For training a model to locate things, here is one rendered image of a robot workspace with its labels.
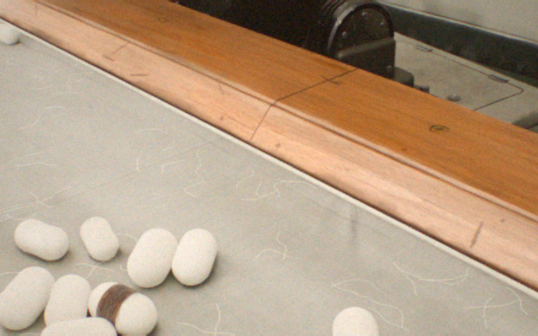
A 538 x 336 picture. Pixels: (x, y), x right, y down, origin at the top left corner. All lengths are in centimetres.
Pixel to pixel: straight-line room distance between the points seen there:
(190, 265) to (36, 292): 8
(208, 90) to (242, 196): 13
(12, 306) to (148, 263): 7
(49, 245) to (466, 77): 101
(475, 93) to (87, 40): 74
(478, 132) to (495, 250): 11
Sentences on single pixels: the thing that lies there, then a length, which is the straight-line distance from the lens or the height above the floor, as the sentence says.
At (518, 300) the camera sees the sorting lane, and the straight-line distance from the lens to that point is 40.
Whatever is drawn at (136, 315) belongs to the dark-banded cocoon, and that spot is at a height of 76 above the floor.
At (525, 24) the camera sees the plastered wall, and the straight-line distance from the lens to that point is 261.
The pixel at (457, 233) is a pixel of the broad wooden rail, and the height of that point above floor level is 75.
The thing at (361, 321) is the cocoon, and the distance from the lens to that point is 35.
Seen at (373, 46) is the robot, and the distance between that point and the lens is 115.
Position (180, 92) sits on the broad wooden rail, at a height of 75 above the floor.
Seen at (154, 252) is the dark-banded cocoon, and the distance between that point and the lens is 40.
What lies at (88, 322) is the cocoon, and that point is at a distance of 36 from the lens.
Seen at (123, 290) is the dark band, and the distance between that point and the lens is 37.
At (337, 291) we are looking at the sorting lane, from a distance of 40.
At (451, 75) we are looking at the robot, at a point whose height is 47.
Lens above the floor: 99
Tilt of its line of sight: 30 degrees down
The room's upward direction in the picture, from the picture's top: 2 degrees counter-clockwise
